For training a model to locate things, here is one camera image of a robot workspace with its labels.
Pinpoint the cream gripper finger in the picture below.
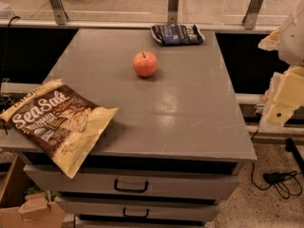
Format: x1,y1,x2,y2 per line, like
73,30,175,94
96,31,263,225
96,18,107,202
266,104,294,126

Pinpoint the red apple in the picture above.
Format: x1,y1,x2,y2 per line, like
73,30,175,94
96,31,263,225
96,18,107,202
133,51,158,78

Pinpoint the brown sea salt chip bag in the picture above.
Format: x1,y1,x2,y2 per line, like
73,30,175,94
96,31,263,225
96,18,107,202
1,80,117,179

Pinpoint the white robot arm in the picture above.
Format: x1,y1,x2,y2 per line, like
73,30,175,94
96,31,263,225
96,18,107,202
258,1,304,126

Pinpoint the blue chip bag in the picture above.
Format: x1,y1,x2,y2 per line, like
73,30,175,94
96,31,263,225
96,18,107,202
151,24,205,47

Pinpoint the grey drawer cabinet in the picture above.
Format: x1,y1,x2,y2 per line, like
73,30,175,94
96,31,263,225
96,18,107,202
3,28,256,228

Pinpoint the top grey drawer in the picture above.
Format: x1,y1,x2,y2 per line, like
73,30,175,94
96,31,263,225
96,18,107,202
24,164,239,200

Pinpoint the grey drawer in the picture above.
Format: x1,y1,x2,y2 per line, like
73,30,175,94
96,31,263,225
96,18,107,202
56,197,219,222
24,164,239,200

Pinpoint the middle grey drawer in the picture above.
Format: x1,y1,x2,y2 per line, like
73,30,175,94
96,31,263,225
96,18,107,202
56,197,219,222

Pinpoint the cardboard box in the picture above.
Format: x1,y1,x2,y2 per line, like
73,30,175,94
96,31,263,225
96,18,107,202
0,156,66,228

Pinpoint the black power adapter with cable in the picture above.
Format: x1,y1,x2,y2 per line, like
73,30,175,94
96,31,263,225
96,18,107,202
250,164,303,200

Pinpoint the right metal bracket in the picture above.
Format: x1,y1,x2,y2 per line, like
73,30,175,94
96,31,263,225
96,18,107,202
242,0,264,29

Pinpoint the metal bracket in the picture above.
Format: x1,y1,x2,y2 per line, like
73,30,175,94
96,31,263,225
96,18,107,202
242,0,264,29
167,0,180,25
49,0,68,25

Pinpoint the middle metal bracket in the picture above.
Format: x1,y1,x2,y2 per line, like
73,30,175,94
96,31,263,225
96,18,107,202
167,0,180,25

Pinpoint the left metal bracket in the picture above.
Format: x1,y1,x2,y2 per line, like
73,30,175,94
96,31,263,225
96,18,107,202
49,0,68,25

